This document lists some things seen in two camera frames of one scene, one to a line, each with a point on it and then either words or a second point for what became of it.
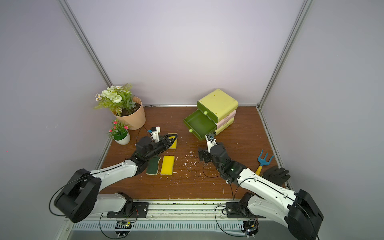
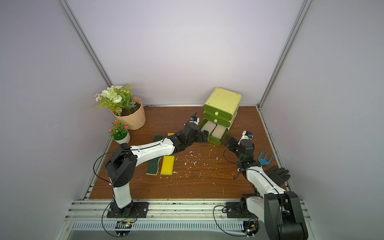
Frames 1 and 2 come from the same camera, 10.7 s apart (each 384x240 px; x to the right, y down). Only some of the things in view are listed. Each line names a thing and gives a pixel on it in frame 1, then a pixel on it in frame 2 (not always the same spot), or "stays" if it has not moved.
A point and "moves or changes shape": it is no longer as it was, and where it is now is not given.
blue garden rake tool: [262, 162] stays
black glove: [276, 174] stays
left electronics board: [123, 225] stays
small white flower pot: [124, 141] stays
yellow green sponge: [153, 165] stays
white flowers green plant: [118, 98] stays
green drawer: [199, 124] → [217, 119]
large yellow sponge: [167, 165] stays
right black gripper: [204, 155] → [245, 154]
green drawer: [207, 112] → [217, 112]
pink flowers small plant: [119, 131] stays
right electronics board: [250, 228] stays
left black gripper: [165, 144] → [201, 139]
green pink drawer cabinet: [215, 112] moves or changes shape
